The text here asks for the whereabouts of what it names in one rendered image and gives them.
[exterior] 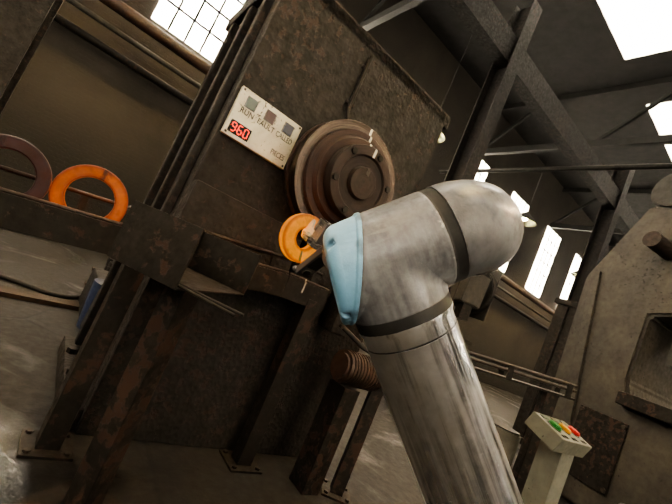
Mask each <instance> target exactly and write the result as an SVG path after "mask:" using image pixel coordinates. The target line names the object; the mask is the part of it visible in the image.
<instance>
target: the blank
mask: <svg viewBox="0 0 672 504"><path fill-rule="evenodd" d="M313 219H315V220H316V222H315V225H316V224H317V222H318V221H319V219H318V218H317V217H315V216H313V215H311V214H304V213H299V214H295V215H292V216H291V217H289V218H288V219H287V220H286V221H285V222H284V224H283V225H282V227H281V229H280V233H279V245H280V249H281V251H282V253H283V254H284V255H285V257H287V258H288V259H289V260H291V261H294V262H297V263H302V262H303V261H304V260H305V259H307V258H308V257H309V256H310V255H312V254H313V253H314V252H315V251H316V250H315V249H313V248H312V247H310V246H309V245H308V244H307V245H306V246H305V247H303V248H300V247H299V246H298V245H297V242H296V237H297V234H298V232H299V231H300V230H302V229H305V228H306V227H307V226H308V225H309V223H310V222H311V221H312V220H313ZM315 225H314V227H315Z"/></svg>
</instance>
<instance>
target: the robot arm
mask: <svg viewBox="0 0 672 504"><path fill-rule="evenodd" d="M315 222H316V220H315V219H313V220H312V221H311V222H310V223H309V225H308V226H307V227H306V228H305V229H303V230H302V234H301V237H302V238H303V239H304V240H305V241H306V242H308V243H307V244H308V245H309V246H310V247H312V248H313V249H315V250H316V251H315V252H314V253H313V254H312V255H310V256H309V257H308V258H307V259H305V260H304V261H303V262H302V263H301V264H299V265H298V266H297V267H296V273H297V274H299V275H301V276H304V277H306V278H310V277H311V276H312V275H313V274H315V273H316V272H317V271H319V270H320V269H321V268H323V267H324V266H326V267H327V268H328V270H329V274H330V279H331V283H332V287H333V291H334V295H335V299H336V303H337V307H338V311H339V314H340V318H341V321H342V323H343V324H344V325H348V324H349V325H354V324H356V327H357V329H358V332H359V335H360V336H361V337H362V338H363V339H364V342H365V344H366V347H367V349H368V352H369V355H370V357H371V360H372V363H373V365H374V368H375V371H376V373H377V376H378V379H379V381H380V384H381V386H382V389H383V392H384V394H385V397H386V400H387V402H388V405H389V408H390V410H391V413H392V416H393V418H394V421H395V424H396V426H397V429H398V431H399V434H400V437H401V439H402V442H403V445H404V447H405V450H406V453H407V455H408V458H409V461H410V463H411V466H412V468H413V471H414V474H415V476H416V479H417V482H418V484H419V487H420V490H421V492H422V495H423V498H424V500H425V503H426V504H524V503H523V501H522V498H521V495H520V492H519V490H518V487H517V484H516V481H515V479H514V476H513V473H512V470H511V468H510V465H509V462H508V459H507V457H506V454H505V451H504V448H503V446H502V443H501V440H500V437H499V435H498V432H497V429H496V426H495V424H494V421H493V418H492V415H491V412H490V410H489V407H488V404H487V401H486V399H485V396H484V393H483V390H482V388H481V385H480V382H479V379H478V377H477V374H476V371H475V368H474V366H473V363H472V360H471V357H470V355H469V352H468V349H467V346H466V344H465V341H464V338H463V335H462V333H461V330H460V327H459V324H458V322H457V319H456V316H455V313H454V311H453V301H452V298H451V295H450V292H449V289H448V288H449V287H450V286H452V285H453V284H455V283H456V282H459V281H462V280H464V279H466V278H468V277H471V276H481V275H485V274H488V273H491V272H493V271H495V270H497V269H499V268H500V267H502V266H503V265H505V264H506V263H508V262H509V261H510V260H511V259H512V258H513V257H514V255H515V254H516V252H517V251H518V249H519V247H520V245H521V242H522V239H523V234H524V222H523V218H522V214H521V212H520V210H519V207H518V205H517V204H516V202H515V201H514V200H513V199H512V198H511V197H510V196H509V195H508V194H507V193H506V192H505V191H503V190H502V189H501V188H499V187H497V186H495V185H493V184H490V183H487V182H483V181H478V180H463V179H462V180H454V181H447V182H442V183H438V184H434V185H432V186H429V187H427V188H425V189H423V190H420V191H418V192H414V193H412V194H409V195H407V196H404V197H401V198H399V199H396V200H393V201H391V202H388V203H385V204H383V205H380V206H377V207H375V208H372V209H369V210H367V211H364V212H361V213H359V212H357V213H354V214H353V216H351V217H349V218H347V219H344V220H342V221H340V222H337V223H335V224H331V223H330V222H328V221H326V220H325V221H324V220H323V219H322V218H320V219H319V221H318V222H317V224H316V225H315ZM314 225H315V227H314Z"/></svg>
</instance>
